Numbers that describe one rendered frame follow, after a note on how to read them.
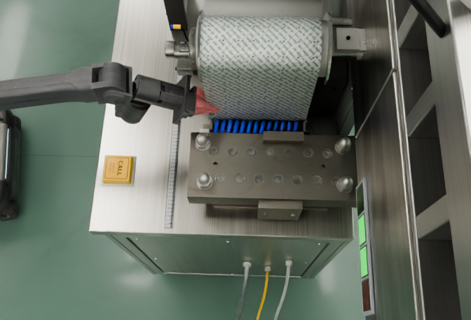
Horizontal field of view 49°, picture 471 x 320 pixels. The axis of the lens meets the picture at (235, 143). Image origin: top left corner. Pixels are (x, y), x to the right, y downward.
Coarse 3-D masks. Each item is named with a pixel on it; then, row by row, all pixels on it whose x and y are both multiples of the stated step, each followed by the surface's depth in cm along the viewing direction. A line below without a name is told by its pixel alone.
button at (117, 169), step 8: (104, 160) 132; (112, 160) 132; (120, 160) 132; (128, 160) 132; (104, 168) 131; (112, 168) 131; (120, 168) 131; (128, 168) 131; (104, 176) 131; (112, 176) 131; (120, 176) 130; (128, 176) 130
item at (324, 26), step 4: (324, 20) 103; (324, 24) 102; (196, 28) 101; (324, 28) 101; (196, 32) 101; (324, 32) 101; (328, 32) 101; (196, 36) 101; (324, 36) 100; (328, 36) 100; (196, 40) 101; (324, 40) 100; (328, 40) 100; (196, 44) 101; (324, 44) 100; (328, 44) 100; (196, 48) 101; (324, 48) 100; (328, 48) 100; (196, 52) 101; (324, 52) 100; (196, 56) 101; (324, 56) 101; (196, 60) 102; (324, 60) 101; (196, 64) 103; (320, 64) 102; (324, 64) 102; (196, 68) 104; (320, 68) 102; (324, 68) 102; (320, 72) 103; (324, 72) 103; (320, 76) 106
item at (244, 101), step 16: (208, 96) 114; (224, 96) 113; (240, 96) 113; (256, 96) 113; (272, 96) 113; (288, 96) 113; (304, 96) 112; (224, 112) 121; (240, 112) 121; (256, 112) 121; (272, 112) 120; (288, 112) 120; (304, 112) 120
